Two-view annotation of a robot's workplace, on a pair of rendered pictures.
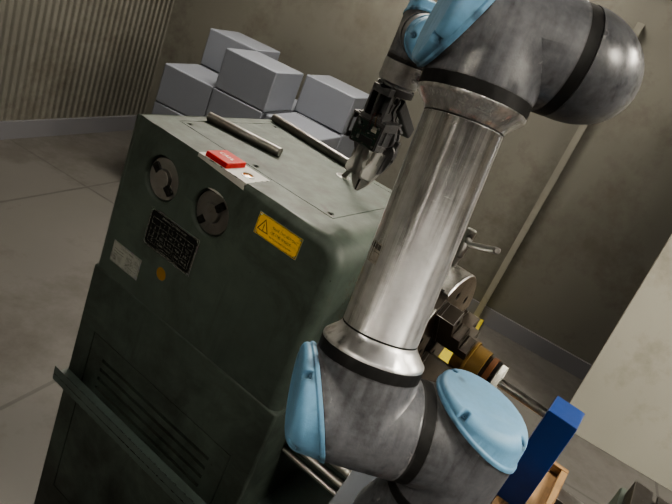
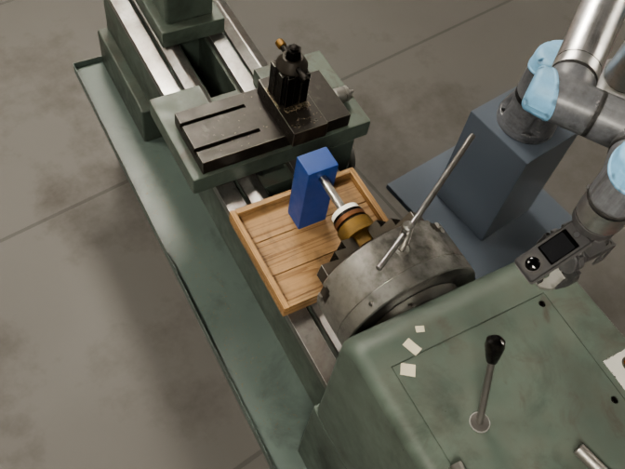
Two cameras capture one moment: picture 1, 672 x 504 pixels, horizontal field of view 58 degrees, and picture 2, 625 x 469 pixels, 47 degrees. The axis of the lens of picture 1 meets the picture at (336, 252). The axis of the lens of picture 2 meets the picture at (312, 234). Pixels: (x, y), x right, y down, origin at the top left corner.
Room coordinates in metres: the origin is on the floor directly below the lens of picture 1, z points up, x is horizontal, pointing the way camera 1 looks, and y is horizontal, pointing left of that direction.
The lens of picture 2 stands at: (1.99, -0.05, 2.39)
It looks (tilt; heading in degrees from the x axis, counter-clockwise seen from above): 56 degrees down; 206
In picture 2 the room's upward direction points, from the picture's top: 13 degrees clockwise
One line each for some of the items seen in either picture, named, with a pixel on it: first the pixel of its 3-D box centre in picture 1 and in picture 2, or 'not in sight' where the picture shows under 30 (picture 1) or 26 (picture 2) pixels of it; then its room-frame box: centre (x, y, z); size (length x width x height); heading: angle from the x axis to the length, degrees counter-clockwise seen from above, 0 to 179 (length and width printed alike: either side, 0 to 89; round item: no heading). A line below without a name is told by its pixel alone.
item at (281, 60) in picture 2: not in sight; (292, 60); (0.86, -0.76, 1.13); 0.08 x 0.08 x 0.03
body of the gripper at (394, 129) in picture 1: (381, 117); (584, 236); (1.14, 0.02, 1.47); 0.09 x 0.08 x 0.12; 155
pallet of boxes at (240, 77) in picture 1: (252, 143); not in sight; (3.80, 0.77, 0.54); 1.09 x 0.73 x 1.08; 76
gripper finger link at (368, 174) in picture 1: (366, 172); not in sight; (1.14, 0.01, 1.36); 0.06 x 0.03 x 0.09; 155
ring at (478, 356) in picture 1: (474, 365); (357, 232); (1.13, -0.36, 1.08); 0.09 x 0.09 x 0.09; 65
